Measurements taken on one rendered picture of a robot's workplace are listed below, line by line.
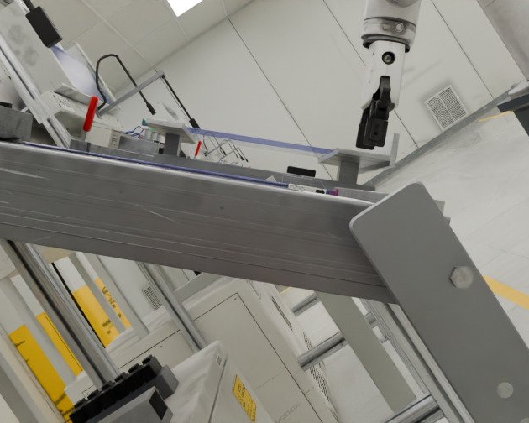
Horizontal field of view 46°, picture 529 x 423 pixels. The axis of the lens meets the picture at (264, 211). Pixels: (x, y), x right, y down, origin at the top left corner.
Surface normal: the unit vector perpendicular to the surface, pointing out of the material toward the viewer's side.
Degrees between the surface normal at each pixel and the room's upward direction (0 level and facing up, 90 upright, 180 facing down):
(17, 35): 90
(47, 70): 90
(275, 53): 90
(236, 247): 90
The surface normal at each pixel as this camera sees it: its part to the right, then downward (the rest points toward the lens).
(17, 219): -0.02, 0.05
